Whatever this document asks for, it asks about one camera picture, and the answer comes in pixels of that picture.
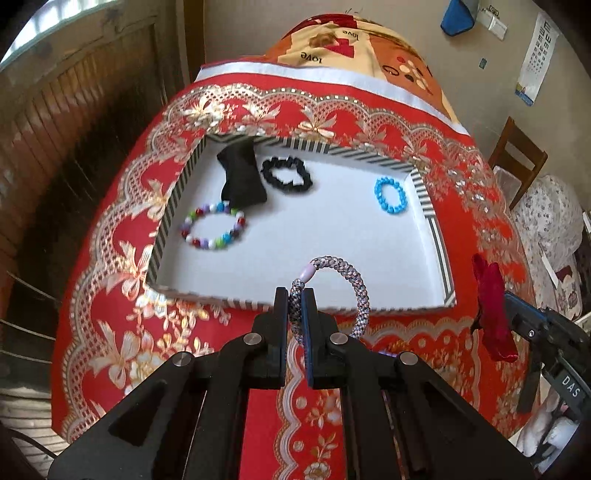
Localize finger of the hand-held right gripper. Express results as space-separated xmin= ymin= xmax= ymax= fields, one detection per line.
xmin=516 ymin=351 xmax=544 ymax=414
xmin=503 ymin=292 xmax=561 ymax=344

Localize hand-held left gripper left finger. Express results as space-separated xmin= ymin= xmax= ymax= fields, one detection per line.
xmin=48 ymin=286 xmax=290 ymax=480

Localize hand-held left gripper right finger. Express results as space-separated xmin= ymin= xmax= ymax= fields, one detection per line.
xmin=301 ymin=287 xmax=537 ymax=480

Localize red bow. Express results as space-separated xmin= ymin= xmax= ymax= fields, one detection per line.
xmin=470 ymin=253 xmax=519 ymax=363

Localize grey braided bracelet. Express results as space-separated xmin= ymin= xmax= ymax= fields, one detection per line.
xmin=288 ymin=255 xmax=370 ymax=342

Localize white box with striped rim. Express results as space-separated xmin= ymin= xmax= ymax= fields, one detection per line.
xmin=145 ymin=131 xmax=458 ymax=317

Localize white cloth bundle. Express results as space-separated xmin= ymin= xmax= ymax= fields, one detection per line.
xmin=517 ymin=396 xmax=583 ymax=460

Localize floral cloth cover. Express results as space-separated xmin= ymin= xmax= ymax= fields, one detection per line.
xmin=512 ymin=174 xmax=586 ymax=319

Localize clear plastic bag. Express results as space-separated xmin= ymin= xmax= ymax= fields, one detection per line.
xmin=494 ymin=167 xmax=520 ymax=204

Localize black scrunchie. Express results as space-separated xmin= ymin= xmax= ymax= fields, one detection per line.
xmin=261 ymin=155 xmax=315 ymax=195

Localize black bow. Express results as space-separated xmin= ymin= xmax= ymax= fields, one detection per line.
xmin=216 ymin=143 xmax=269 ymax=210

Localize wooden chair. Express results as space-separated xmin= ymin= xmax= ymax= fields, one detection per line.
xmin=488 ymin=116 xmax=549 ymax=208

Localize red floral tablecloth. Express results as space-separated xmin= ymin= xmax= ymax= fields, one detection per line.
xmin=50 ymin=62 xmax=543 ymax=480

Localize printed blanket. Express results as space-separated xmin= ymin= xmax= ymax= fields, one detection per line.
xmin=268 ymin=13 xmax=472 ymax=134

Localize blue cloth bag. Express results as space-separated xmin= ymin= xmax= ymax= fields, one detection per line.
xmin=440 ymin=0 xmax=478 ymax=35

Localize wooden door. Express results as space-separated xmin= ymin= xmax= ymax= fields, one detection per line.
xmin=0 ymin=0 xmax=206 ymax=287

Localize multicolour bead bracelet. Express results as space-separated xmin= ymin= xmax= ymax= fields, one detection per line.
xmin=181 ymin=203 xmax=247 ymax=252

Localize blue bead bracelet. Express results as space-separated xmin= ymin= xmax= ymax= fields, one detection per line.
xmin=373 ymin=176 xmax=408 ymax=215

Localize metal wire rack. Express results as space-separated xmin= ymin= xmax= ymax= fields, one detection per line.
xmin=0 ymin=270 xmax=63 ymax=365

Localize white wall chart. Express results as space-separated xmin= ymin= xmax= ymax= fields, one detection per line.
xmin=515 ymin=13 xmax=560 ymax=107

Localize white wall socket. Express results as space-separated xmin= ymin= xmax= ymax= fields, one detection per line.
xmin=478 ymin=6 xmax=508 ymax=38

